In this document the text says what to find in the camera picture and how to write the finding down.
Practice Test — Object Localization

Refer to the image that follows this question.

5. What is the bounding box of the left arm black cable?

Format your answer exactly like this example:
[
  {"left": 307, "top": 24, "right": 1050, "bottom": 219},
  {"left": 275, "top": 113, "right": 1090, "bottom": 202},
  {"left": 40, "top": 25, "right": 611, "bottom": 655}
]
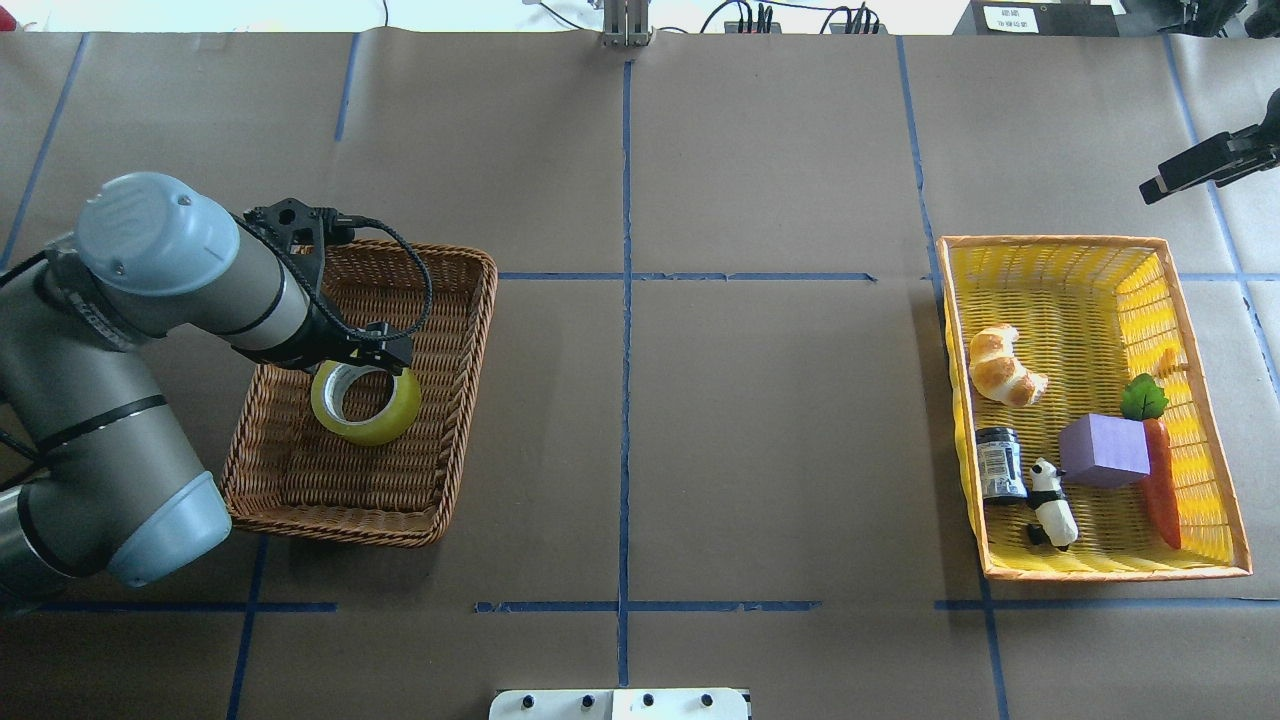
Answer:
[{"left": 239, "top": 211, "right": 435, "bottom": 343}]

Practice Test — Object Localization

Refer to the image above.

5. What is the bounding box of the yellow packing tape roll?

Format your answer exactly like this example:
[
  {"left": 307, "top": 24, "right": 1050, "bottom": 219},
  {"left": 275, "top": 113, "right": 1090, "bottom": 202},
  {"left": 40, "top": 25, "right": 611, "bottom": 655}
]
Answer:
[{"left": 308, "top": 361, "right": 421, "bottom": 447}]

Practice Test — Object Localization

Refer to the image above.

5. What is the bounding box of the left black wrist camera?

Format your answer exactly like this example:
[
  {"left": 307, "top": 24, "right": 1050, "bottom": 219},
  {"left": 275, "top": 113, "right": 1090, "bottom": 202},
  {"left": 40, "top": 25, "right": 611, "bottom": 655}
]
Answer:
[{"left": 242, "top": 199, "right": 356, "bottom": 287}]

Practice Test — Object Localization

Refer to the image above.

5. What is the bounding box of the aluminium frame post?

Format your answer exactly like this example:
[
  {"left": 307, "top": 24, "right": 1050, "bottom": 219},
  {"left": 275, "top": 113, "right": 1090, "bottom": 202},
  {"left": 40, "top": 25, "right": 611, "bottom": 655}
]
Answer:
[{"left": 591, "top": 0, "right": 653, "bottom": 47}]

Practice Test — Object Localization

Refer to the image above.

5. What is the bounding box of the brown wicker basket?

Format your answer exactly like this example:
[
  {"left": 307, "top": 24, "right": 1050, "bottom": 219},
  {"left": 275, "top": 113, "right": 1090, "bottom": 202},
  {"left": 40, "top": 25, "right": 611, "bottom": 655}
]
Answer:
[{"left": 219, "top": 243, "right": 498, "bottom": 548}]

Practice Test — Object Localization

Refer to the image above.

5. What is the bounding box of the toy croissant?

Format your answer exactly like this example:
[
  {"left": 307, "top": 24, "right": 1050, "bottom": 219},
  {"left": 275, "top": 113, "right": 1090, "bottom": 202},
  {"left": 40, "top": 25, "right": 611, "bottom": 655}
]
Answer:
[{"left": 968, "top": 323, "right": 1050, "bottom": 407}]

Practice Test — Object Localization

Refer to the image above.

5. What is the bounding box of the small black labelled can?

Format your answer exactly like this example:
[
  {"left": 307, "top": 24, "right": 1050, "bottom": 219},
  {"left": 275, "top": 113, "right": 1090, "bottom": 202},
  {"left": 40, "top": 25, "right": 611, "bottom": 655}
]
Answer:
[{"left": 975, "top": 427, "right": 1028, "bottom": 505}]

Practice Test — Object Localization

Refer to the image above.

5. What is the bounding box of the black box with label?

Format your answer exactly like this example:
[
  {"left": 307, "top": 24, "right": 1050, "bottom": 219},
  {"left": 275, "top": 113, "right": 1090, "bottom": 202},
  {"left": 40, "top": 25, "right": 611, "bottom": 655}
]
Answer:
[{"left": 952, "top": 1, "right": 1120, "bottom": 37}]

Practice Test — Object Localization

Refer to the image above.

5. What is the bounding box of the yellow plastic woven basket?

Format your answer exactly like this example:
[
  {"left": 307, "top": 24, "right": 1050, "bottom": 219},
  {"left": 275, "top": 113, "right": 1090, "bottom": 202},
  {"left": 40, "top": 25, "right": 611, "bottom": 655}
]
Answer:
[{"left": 936, "top": 234, "right": 1253, "bottom": 583}]

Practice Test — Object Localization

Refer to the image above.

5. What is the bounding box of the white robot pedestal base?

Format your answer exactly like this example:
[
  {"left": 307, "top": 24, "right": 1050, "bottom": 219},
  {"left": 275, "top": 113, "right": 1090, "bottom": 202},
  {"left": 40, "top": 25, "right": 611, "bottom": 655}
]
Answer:
[{"left": 488, "top": 687, "right": 753, "bottom": 719}]

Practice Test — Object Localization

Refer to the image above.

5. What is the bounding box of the toy carrot with green leaves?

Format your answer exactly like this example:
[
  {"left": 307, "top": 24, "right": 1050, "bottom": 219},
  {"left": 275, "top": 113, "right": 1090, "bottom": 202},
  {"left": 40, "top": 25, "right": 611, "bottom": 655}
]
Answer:
[{"left": 1120, "top": 373, "right": 1183, "bottom": 550}]

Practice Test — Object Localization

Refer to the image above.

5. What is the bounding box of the purple foam cube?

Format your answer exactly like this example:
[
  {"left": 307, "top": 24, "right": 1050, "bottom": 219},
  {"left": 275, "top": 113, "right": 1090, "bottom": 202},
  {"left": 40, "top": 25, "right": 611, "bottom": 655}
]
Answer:
[{"left": 1059, "top": 413, "right": 1152, "bottom": 489}]

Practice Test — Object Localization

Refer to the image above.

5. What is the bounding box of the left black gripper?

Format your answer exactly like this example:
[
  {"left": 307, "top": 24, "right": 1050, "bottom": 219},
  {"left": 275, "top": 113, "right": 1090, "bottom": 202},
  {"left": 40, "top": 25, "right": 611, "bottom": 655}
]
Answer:
[{"left": 234, "top": 296, "right": 413, "bottom": 375}]

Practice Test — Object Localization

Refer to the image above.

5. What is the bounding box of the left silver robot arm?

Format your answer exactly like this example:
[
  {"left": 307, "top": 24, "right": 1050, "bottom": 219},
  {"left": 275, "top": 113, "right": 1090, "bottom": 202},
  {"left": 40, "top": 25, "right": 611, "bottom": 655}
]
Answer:
[{"left": 1, "top": 172, "right": 434, "bottom": 615}]

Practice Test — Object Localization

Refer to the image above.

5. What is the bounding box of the black orange power strip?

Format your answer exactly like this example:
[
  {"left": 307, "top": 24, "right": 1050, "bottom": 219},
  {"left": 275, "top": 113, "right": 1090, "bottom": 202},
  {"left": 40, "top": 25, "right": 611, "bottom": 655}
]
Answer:
[{"left": 704, "top": 1, "right": 890, "bottom": 36}]

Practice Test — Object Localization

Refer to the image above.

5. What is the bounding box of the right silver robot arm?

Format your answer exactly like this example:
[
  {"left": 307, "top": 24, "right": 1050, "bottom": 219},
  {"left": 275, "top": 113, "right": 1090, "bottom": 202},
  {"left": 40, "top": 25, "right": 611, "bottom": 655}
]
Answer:
[{"left": 1139, "top": 91, "right": 1279, "bottom": 205}]

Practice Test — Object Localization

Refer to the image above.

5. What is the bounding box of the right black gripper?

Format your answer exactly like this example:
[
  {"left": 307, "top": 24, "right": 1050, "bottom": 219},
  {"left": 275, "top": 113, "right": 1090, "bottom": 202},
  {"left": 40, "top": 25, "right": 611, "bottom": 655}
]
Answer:
[{"left": 1140, "top": 122, "right": 1279, "bottom": 205}]

